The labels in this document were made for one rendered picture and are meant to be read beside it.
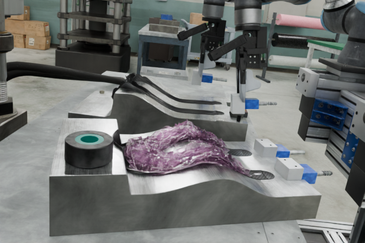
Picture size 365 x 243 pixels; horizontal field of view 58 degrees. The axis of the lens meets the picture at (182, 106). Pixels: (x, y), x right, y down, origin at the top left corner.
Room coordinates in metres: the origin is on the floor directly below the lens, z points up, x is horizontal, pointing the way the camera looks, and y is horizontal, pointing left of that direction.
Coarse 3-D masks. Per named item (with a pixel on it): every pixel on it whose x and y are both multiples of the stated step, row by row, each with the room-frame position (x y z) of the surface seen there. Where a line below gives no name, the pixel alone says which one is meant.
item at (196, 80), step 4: (196, 68) 1.25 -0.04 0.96; (196, 72) 1.20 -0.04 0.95; (192, 76) 1.20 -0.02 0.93; (196, 76) 1.20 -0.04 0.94; (204, 76) 1.21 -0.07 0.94; (208, 76) 1.21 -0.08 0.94; (212, 76) 1.21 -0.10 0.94; (192, 80) 1.20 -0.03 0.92; (196, 80) 1.20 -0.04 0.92; (200, 80) 1.20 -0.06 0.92; (204, 80) 1.21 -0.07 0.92; (208, 80) 1.21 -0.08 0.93; (216, 80) 1.22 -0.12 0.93; (220, 80) 1.22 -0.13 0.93; (224, 80) 1.22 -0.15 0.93; (192, 84) 1.20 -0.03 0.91; (196, 84) 1.20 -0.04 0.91; (200, 84) 1.20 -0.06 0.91
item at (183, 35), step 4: (200, 24) 1.21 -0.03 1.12; (204, 24) 1.21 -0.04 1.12; (192, 28) 1.21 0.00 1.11; (196, 28) 1.21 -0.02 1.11; (200, 28) 1.21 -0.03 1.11; (204, 28) 1.21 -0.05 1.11; (180, 32) 1.22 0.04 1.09; (184, 32) 1.21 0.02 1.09; (188, 32) 1.21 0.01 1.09; (192, 32) 1.21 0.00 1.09; (196, 32) 1.21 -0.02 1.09; (180, 36) 1.21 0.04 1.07; (184, 36) 1.21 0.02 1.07; (188, 36) 1.21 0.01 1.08; (180, 40) 1.21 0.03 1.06; (184, 40) 1.23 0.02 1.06
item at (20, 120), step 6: (18, 108) 1.06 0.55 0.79; (18, 114) 1.01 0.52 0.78; (24, 114) 1.04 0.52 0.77; (0, 120) 0.93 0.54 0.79; (6, 120) 0.94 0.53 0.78; (12, 120) 0.97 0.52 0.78; (18, 120) 1.00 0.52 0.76; (24, 120) 1.04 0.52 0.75; (0, 126) 0.90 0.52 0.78; (6, 126) 0.93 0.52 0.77; (12, 126) 0.97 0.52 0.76; (18, 126) 1.00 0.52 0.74; (0, 132) 0.90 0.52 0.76; (6, 132) 0.93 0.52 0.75; (12, 132) 0.97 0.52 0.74; (0, 138) 0.90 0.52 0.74
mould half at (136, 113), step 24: (96, 96) 1.06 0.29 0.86; (120, 96) 0.87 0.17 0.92; (144, 96) 0.90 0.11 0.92; (192, 96) 1.11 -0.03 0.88; (120, 120) 0.87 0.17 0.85; (144, 120) 0.87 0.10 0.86; (168, 120) 0.87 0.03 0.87; (192, 120) 0.87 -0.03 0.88; (216, 120) 0.87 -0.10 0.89; (240, 120) 0.88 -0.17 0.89
